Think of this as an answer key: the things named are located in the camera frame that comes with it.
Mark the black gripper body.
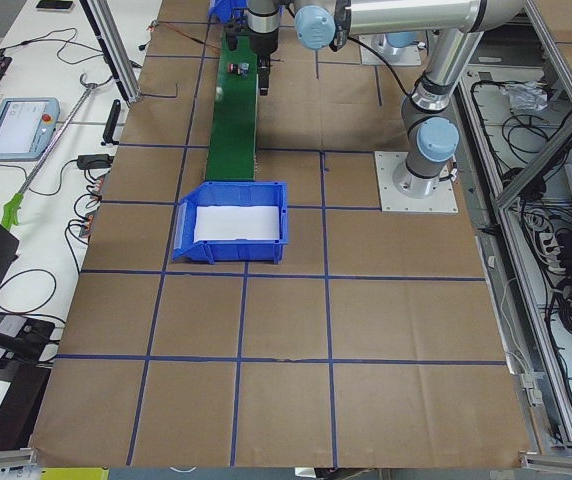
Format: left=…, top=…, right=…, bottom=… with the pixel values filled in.
left=225, top=0, right=280, bottom=55

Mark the red push button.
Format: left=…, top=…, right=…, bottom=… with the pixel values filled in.
left=226, top=62, right=250, bottom=77

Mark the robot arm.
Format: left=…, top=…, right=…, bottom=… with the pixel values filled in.
left=293, top=0, right=524, bottom=199
left=359, top=31, right=422, bottom=66

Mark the right blue bin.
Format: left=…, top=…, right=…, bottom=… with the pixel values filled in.
left=209, top=0, right=247, bottom=23

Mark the blue bin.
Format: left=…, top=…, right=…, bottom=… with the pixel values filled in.
left=209, top=0, right=247, bottom=23
left=172, top=181, right=289, bottom=264

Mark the green conveyor belt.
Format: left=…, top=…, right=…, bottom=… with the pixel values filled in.
left=205, top=37, right=257, bottom=181

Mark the left blue bin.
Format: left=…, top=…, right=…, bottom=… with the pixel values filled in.
left=172, top=181, right=289, bottom=264

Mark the left white foam pad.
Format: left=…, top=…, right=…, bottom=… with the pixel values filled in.
left=194, top=206, right=280, bottom=241

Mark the black power adapter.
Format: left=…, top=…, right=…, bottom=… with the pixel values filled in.
left=76, top=154, right=113, bottom=170

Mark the teach pendant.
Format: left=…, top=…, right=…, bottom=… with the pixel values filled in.
left=0, top=97, right=60, bottom=161

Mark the red and black wire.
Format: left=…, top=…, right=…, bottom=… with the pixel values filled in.
left=148, top=19, right=223, bottom=53

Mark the aluminium frame post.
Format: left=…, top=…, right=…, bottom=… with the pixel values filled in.
left=80, top=0, right=141, bottom=104

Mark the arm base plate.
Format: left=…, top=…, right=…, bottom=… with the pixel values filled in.
left=358, top=34, right=425, bottom=67
left=374, top=151, right=458, bottom=215

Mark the green handled reach grabber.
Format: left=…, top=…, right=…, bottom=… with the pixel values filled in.
left=1, top=74, right=113, bottom=231

